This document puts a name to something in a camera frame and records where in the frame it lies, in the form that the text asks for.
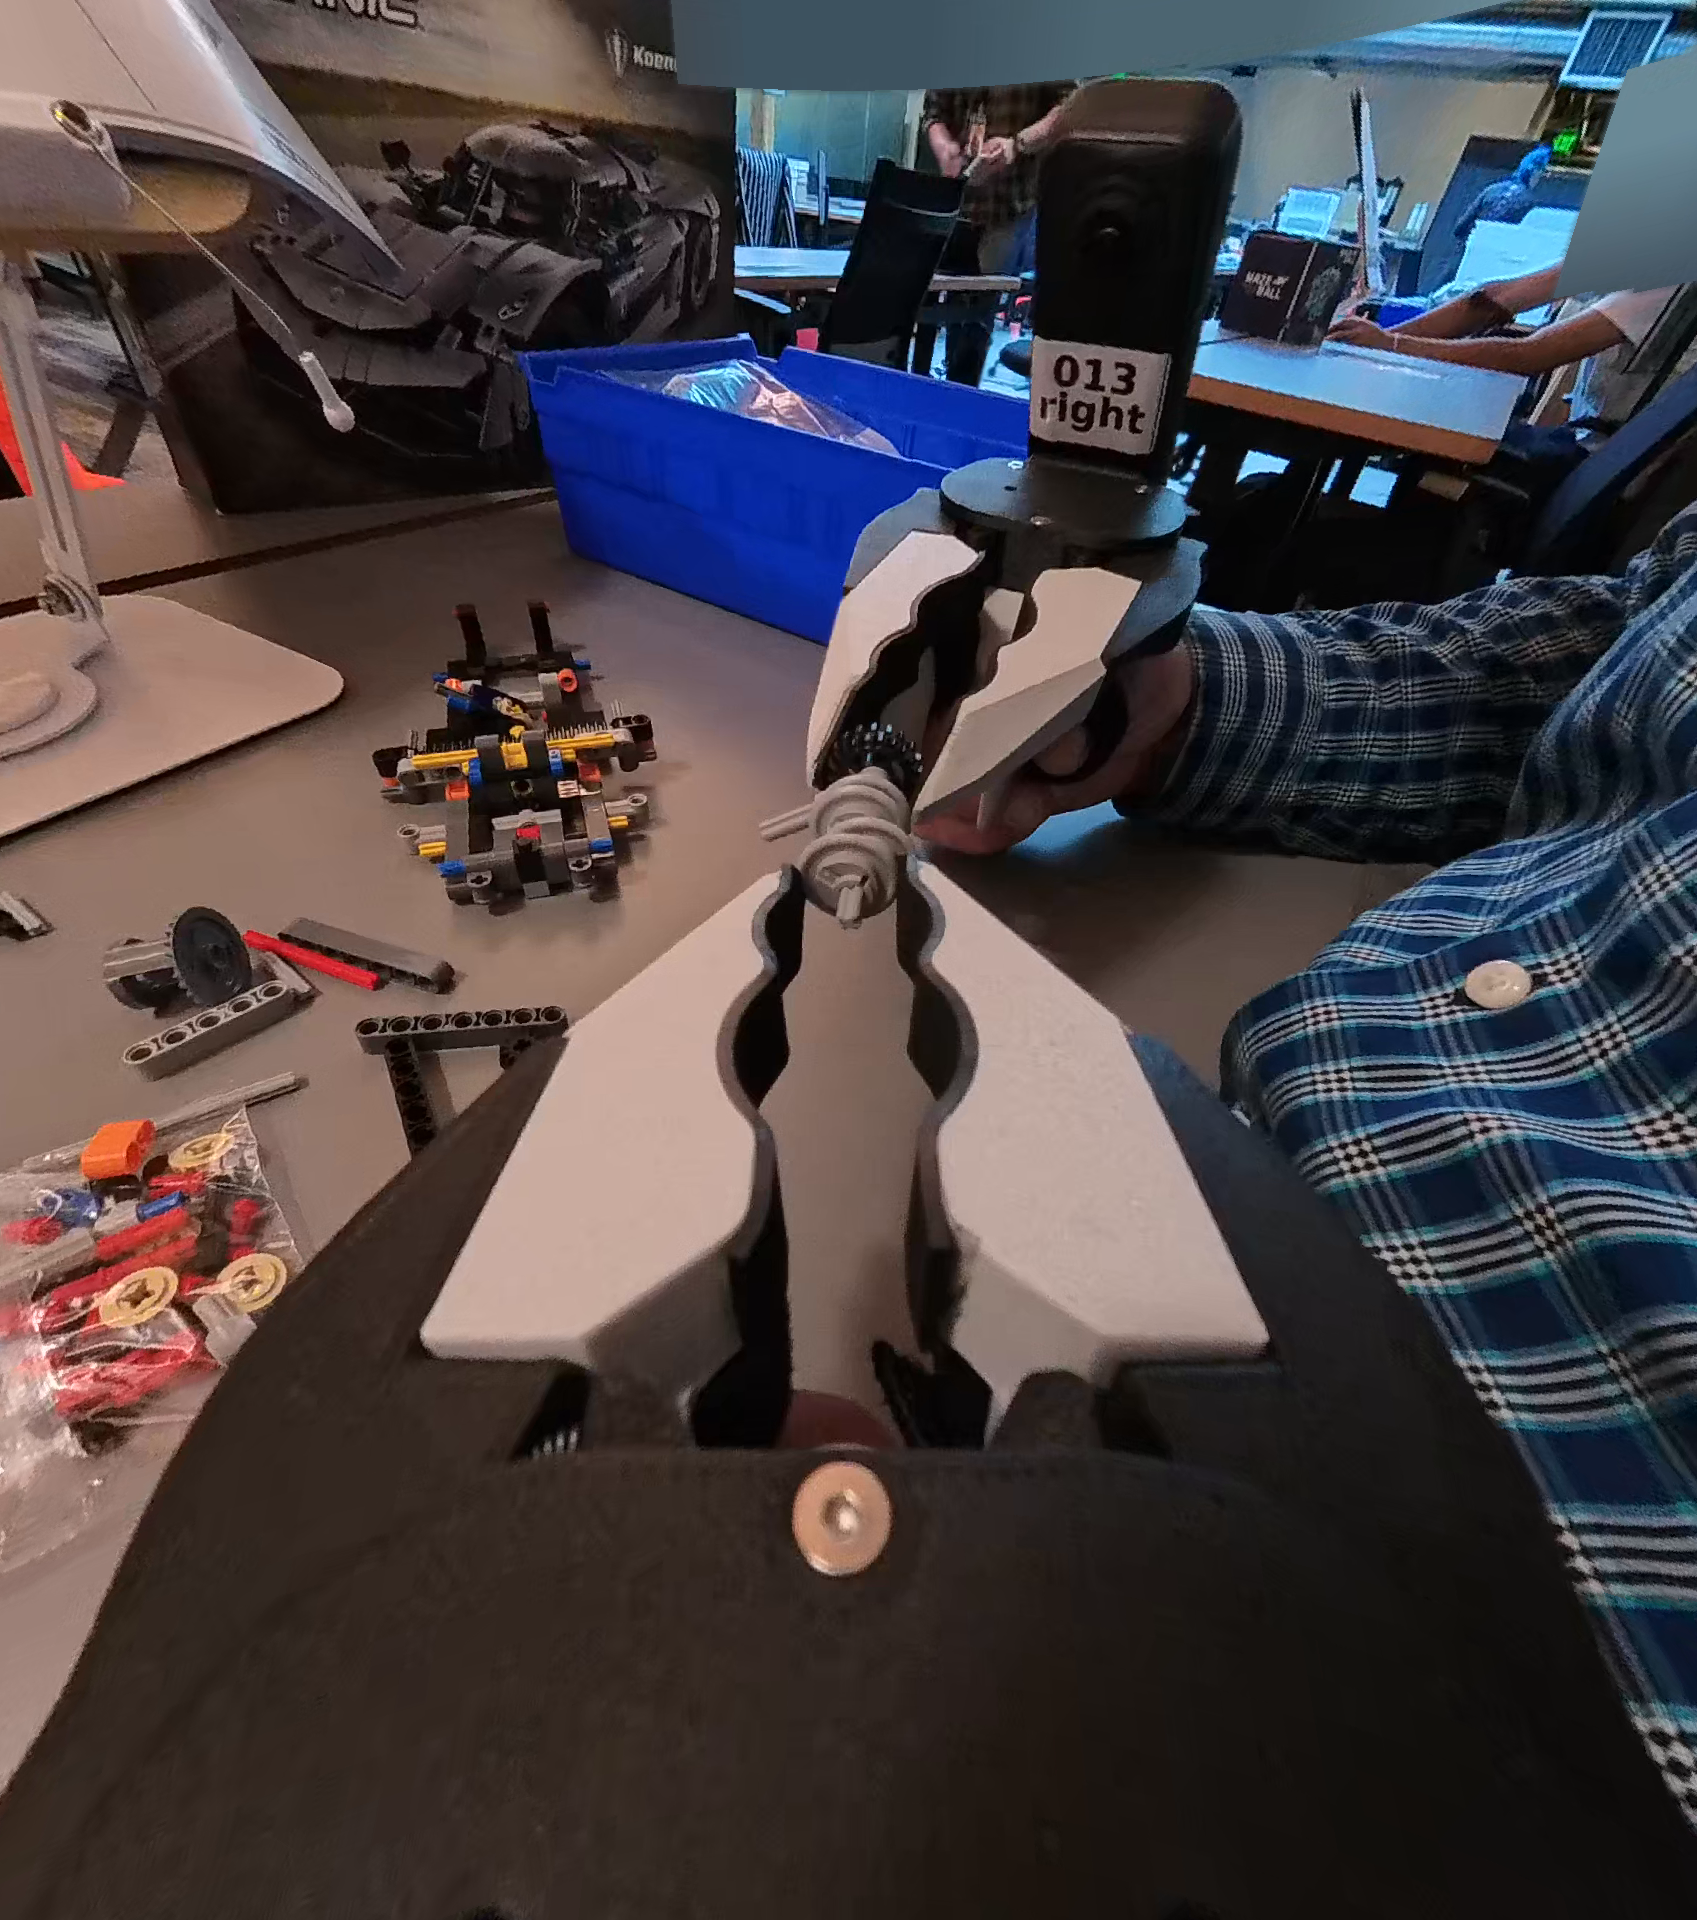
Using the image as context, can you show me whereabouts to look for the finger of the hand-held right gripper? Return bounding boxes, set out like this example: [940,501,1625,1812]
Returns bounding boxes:
[912,564,1154,822]
[802,533,985,782]

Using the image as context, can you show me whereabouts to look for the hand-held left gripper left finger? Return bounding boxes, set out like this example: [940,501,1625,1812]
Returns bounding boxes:
[421,868,804,1367]

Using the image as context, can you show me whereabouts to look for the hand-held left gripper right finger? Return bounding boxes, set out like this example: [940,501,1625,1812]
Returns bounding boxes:
[896,858,1274,1399]

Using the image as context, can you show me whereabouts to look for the grey toy axle with gear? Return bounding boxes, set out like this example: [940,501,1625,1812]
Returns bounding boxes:
[760,720,928,931]

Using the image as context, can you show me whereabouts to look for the instruction booklet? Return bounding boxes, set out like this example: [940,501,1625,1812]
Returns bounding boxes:
[67,0,408,279]

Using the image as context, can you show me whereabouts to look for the dark toy set box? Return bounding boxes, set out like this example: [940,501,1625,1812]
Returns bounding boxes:
[115,0,738,517]

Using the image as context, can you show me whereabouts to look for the dark cardboard box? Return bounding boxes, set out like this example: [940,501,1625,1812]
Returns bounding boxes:
[1224,225,1360,347]

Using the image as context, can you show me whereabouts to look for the dark grey holed toy beam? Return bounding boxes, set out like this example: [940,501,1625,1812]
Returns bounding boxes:
[353,1003,572,1056]

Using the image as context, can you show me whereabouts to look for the black holed toy beam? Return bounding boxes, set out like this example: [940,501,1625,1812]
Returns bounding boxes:
[385,1041,460,1157]

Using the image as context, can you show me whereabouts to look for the blue plastic bin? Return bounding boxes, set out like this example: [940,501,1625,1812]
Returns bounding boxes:
[519,336,1037,650]

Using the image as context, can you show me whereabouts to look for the black office chair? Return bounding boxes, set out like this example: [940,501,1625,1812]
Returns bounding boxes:
[819,157,970,376]

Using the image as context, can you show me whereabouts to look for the crumpled clear plastic bag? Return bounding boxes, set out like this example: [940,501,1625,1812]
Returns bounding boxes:
[638,361,917,457]

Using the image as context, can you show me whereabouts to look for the wooden work table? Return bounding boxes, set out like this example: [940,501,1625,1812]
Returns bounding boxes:
[1185,322,1533,467]

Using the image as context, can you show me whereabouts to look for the dark grey flat toy beam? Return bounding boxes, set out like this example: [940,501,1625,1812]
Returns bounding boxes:
[281,919,460,995]

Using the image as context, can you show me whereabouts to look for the toy car chassis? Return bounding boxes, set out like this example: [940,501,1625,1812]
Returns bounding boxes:
[373,600,663,913]

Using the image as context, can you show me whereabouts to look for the red toy axle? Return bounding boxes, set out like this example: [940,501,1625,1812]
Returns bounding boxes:
[239,930,394,992]

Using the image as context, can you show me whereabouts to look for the long grey toy axle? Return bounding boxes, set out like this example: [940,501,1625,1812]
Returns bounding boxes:
[23,1071,308,1172]

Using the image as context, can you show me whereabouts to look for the light grey holed toy beam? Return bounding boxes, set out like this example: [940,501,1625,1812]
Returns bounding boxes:
[122,991,317,1080]

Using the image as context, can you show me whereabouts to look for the person's plaid shirt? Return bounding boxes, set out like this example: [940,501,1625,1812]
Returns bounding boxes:
[1220,808,1697,1920]

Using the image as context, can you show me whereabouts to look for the black toy wheel disc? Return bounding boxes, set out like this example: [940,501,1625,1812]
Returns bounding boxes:
[102,907,258,1014]

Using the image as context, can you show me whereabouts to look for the clear bag red tan parts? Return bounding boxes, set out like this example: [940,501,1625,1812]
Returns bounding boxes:
[0,1102,310,1629]

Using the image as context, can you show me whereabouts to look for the dark office chair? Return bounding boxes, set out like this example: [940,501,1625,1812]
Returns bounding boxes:
[1522,286,1697,571]

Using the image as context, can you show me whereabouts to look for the white cable plug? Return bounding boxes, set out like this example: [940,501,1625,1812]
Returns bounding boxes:
[90,111,358,436]

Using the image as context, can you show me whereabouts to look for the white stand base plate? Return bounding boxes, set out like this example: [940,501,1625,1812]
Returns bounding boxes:
[0,593,346,888]

